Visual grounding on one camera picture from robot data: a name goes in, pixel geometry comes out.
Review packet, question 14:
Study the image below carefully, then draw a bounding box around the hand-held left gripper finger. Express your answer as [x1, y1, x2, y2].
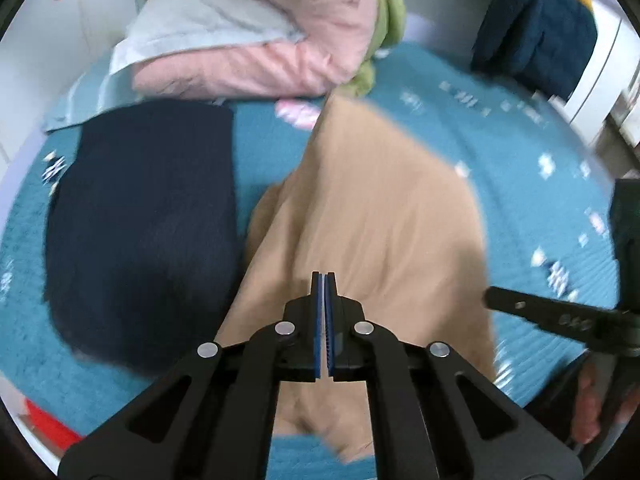
[58, 271, 326, 480]
[325, 271, 585, 480]

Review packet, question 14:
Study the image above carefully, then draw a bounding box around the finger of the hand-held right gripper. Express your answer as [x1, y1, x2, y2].
[482, 285, 623, 347]

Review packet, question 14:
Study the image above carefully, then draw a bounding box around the tan jacket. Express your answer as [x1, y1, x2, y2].
[215, 94, 498, 463]

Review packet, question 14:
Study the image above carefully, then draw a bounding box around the person's right hand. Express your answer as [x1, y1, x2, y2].
[571, 357, 637, 445]

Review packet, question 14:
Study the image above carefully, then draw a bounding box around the teal patterned blanket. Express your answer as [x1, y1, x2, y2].
[0, 42, 632, 480]

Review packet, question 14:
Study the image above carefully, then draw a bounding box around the navy folded garment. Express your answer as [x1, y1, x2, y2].
[42, 100, 246, 377]

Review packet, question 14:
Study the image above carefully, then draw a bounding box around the white cabinet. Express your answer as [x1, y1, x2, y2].
[565, 7, 640, 143]

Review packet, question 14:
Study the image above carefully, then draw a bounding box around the navy and yellow jacket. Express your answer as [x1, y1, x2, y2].
[471, 0, 599, 102]

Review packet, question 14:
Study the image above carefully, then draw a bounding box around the pink quilt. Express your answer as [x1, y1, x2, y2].
[131, 0, 380, 101]

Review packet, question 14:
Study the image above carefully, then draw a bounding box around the red flat object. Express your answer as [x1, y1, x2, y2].
[22, 397, 83, 453]

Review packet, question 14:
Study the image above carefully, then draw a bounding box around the green quilt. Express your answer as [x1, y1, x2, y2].
[336, 0, 407, 98]

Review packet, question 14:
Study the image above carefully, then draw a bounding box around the light grey pillow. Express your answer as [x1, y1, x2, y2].
[107, 0, 306, 77]

